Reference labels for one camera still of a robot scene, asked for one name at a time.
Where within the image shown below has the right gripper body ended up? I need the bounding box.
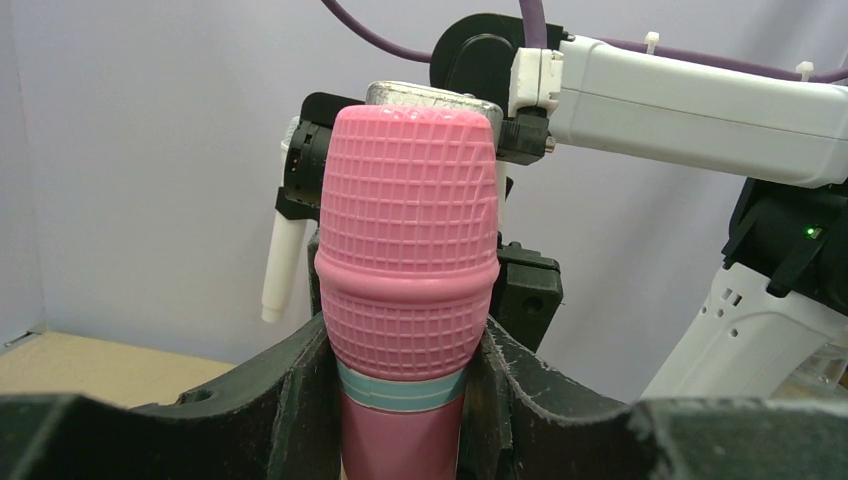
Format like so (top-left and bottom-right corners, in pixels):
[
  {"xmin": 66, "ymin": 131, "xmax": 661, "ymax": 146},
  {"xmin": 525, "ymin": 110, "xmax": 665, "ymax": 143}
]
[{"xmin": 305, "ymin": 228, "xmax": 564, "ymax": 352}]

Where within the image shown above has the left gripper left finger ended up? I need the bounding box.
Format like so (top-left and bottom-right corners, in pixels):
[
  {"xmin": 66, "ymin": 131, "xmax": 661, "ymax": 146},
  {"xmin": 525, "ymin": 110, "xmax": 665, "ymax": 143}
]
[{"xmin": 1, "ymin": 316, "xmax": 340, "ymax": 479}]

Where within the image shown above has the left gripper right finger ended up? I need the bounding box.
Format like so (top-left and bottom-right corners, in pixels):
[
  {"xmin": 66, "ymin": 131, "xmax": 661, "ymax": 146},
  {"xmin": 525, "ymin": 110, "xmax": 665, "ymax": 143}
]
[{"xmin": 458, "ymin": 322, "xmax": 847, "ymax": 479}]

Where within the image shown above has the pink microphone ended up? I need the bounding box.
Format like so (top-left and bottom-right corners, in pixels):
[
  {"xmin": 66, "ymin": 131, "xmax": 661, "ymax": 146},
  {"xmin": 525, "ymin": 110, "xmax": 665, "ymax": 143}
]
[{"xmin": 315, "ymin": 105, "xmax": 500, "ymax": 479}]

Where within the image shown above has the white microphone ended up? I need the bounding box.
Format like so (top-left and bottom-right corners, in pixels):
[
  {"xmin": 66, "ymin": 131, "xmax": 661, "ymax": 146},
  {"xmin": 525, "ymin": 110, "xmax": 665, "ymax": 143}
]
[{"xmin": 260, "ymin": 115, "xmax": 313, "ymax": 325}]

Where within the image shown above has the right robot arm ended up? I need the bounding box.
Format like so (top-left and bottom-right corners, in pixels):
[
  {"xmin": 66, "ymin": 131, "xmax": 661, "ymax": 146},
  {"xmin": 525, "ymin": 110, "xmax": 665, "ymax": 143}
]
[{"xmin": 368, "ymin": 14, "xmax": 847, "ymax": 398}]

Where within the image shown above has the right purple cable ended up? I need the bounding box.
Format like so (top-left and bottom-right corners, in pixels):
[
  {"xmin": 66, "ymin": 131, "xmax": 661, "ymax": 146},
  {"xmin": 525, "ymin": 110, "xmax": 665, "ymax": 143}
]
[{"xmin": 321, "ymin": 0, "xmax": 848, "ymax": 84}]

